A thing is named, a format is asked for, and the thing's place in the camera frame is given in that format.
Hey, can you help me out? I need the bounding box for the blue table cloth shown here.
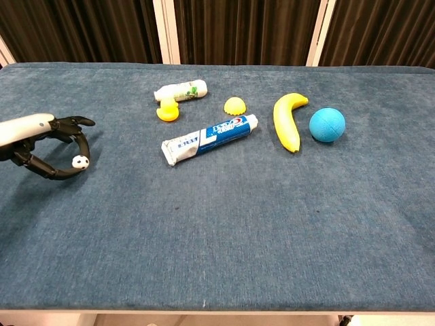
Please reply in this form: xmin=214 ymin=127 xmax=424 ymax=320
xmin=0 ymin=62 xmax=435 ymax=312

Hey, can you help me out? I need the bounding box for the yellow rubber duck toy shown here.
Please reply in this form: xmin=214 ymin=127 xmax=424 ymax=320
xmin=156 ymin=97 xmax=180 ymax=122

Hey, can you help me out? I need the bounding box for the small white soccer ball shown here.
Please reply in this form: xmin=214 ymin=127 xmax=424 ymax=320
xmin=71 ymin=154 xmax=91 ymax=170

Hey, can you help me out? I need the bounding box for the blue foam ball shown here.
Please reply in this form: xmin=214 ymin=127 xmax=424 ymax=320
xmin=309 ymin=107 xmax=347 ymax=143

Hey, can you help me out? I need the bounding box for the blue white toothpaste tube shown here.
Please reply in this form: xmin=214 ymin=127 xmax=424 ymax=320
xmin=160 ymin=113 xmax=260 ymax=167

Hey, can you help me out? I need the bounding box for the white bottle green label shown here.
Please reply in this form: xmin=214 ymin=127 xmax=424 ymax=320
xmin=153 ymin=79 xmax=209 ymax=103

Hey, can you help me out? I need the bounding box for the white frame post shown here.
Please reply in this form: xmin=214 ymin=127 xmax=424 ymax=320
xmin=152 ymin=0 xmax=181 ymax=65
xmin=0 ymin=35 xmax=17 ymax=68
xmin=305 ymin=0 xmax=338 ymax=67

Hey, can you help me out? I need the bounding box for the yellow half dome toy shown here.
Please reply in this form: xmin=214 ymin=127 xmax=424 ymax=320
xmin=223 ymin=96 xmax=248 ymax=116

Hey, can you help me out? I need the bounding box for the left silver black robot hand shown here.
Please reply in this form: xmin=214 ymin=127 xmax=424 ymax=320
xmin=0 ymin=113 xmax=97 ymax=181

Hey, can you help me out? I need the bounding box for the yellow banana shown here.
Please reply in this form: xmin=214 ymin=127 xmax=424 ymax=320
xmin=273 ymin=92 xmax=310 ymax=154

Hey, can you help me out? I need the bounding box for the black pleated curtain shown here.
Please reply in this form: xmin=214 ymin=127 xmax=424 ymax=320
xmin=173 ymin=0 xmax=322 ymax=67
xmin=318 ymin=0 xmax=435 ymax=69
xmin=0 ymin=0 xmax=163 ymax=65

